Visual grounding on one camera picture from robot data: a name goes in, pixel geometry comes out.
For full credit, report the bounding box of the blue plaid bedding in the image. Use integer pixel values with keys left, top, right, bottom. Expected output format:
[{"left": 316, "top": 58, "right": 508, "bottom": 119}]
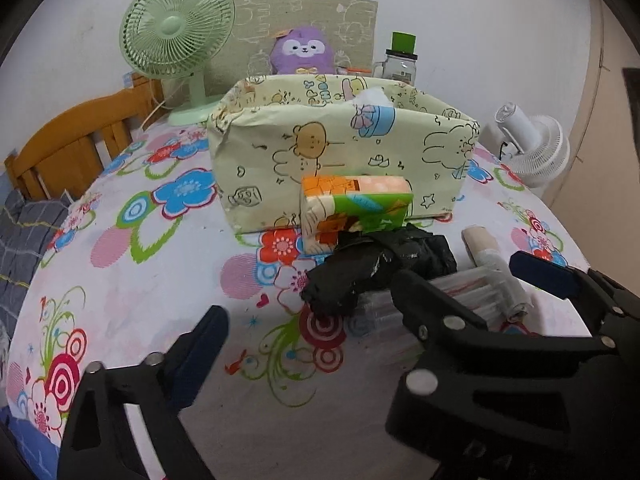
[{"left": 0, "top": 190, "right": 71, "bottom": 411}]

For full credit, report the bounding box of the white standing fan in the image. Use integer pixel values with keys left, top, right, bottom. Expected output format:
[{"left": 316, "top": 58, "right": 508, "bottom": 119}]
[{"left": 492, "top": 101, "right": 571, "bottom": 191}]

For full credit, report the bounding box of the wooden chair back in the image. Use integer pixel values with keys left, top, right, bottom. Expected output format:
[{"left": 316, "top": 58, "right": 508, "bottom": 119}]
[{"left": 4, "top": 77, "right": 166, "bottom": 201}]

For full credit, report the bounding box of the beige and white sock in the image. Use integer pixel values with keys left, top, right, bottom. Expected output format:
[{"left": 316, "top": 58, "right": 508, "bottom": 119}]
[{"left": 461, "top": 226, "right": 533, "bottom": 322}]

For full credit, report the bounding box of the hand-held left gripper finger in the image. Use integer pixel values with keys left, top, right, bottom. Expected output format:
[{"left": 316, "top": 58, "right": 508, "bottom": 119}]
[{"left": 57, "top": 305, "right": 231, "bottom": 480}]

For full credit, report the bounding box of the beige door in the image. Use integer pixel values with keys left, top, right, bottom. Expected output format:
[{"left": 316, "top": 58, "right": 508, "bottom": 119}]
[{"left": 565, "top": 0, "right": 640, "bottom": 241}]

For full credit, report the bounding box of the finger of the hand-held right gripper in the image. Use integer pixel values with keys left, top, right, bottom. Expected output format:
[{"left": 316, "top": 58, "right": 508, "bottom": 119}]
[
  {"left": 387, "top": 270, "right": 640, "bottom": 461},
  {"left": 509, "top": 251, "right": 640, "bottom": 356}
]

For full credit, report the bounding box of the purple plush toy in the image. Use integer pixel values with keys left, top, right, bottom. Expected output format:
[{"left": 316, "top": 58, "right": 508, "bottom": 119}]
[{"left": 270, "top": 26, "right": 337, "bottom": 77}]

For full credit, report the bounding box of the clear plastic bag pack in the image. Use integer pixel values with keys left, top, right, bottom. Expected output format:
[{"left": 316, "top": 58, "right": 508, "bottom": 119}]
[{"left": 350, "top": 266, "right": 511, "bottom": 346}]

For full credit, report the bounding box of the green desk fan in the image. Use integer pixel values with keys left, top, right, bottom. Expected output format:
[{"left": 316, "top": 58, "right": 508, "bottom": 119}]
[{"left": 120, "top": 0, "right": 236, "bottom": 127}]

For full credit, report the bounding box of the orange green tissue pack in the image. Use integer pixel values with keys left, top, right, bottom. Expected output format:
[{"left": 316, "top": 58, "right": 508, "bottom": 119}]
[{"left": 300, "top": 174, "right": 415, "bottom": 256}]

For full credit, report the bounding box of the yellow-green printed storage box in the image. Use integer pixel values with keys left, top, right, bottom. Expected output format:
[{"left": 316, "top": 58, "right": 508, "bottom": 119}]
[{"left": 207, "top": 72, "right": 481, "bottom": 233}]

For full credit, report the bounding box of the glass jar green lid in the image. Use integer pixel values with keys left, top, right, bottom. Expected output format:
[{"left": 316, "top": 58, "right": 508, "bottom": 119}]
[{"left": 372, "top": 31, "right": 418, "bottom": 86}]

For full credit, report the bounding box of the black plastic bag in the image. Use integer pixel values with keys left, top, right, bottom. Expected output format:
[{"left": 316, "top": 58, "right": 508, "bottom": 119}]
[{"left": 302, "top": 222, "right": 458, "bottom": 317}]

